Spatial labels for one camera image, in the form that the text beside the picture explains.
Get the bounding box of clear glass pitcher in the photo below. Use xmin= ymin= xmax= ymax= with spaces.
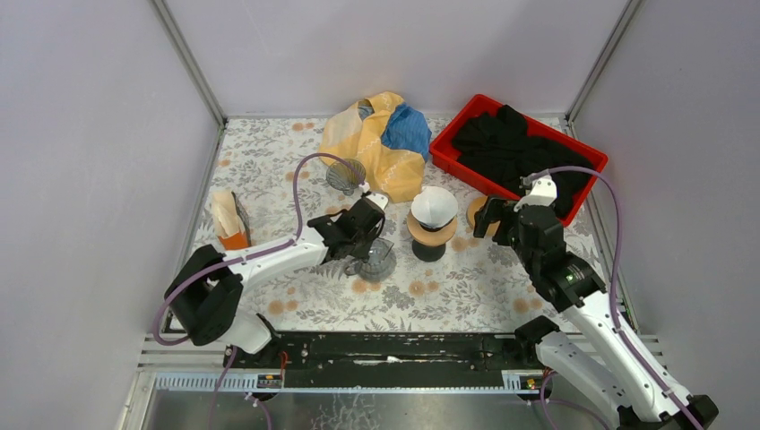
xmin=344 ymin=238 xmax=397 ymax=283

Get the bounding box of wooden ring holder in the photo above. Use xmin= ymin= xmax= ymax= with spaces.
xmin=406 ymin=212 xmax=458 ymax=246
xmin=466 ymin=195 xmax=488 ymax=230

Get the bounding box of dark glass carafe red rim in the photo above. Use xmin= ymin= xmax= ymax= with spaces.
xmin=411 ymin=239 xmax=446 ymax=262

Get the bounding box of white paper coffee filter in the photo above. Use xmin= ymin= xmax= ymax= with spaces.
xmin=410 ymin=185 xmax=459 ymax=227

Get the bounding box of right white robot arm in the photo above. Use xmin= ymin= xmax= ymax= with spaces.
xmin=473 ymin=196 xmax=719 ymax=429

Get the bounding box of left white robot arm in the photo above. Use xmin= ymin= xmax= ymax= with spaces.
xmin=162 ymin=192 xmax=389 ymax=368

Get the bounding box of clear grey glass dripper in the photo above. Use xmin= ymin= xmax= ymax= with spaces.
xmin=325 ymin=159 xmax=366 ymax=196

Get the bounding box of orange filter holder box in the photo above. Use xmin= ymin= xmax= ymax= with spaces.
xmin=211 ymin=189 xmax=251 ymax=250

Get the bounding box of black cloth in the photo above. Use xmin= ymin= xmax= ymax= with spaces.
xmin=452 ymin=105 xmax=593 ymax=194

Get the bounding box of floral table mat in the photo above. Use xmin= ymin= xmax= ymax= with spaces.
xmin=210 ymin=118 xmax=573 ymax=332

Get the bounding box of yellow cloth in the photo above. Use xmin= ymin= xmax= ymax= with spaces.
xmin=318 ymin=91 xmax=427 ymax=202

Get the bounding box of blue cloth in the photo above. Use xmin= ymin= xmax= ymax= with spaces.
xmin=381 ymin=103 xmax=432 ymax=162

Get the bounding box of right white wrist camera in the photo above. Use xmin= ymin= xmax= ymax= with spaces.
xmin=514 ymin=175 xmax=557 ymax=211

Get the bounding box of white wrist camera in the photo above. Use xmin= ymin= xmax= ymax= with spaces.
xmin=514 ymin=175 xmax=557 ymax=211
xmin=358 ymin=182 xmax=390 ymax=211

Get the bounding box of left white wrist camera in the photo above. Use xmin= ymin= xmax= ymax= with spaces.
xmin=358 ymin=182 xmax=390 ymax=211

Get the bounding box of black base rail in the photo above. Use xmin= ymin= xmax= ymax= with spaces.
xmin=224 ymin=331 xmax=545 ymax=390

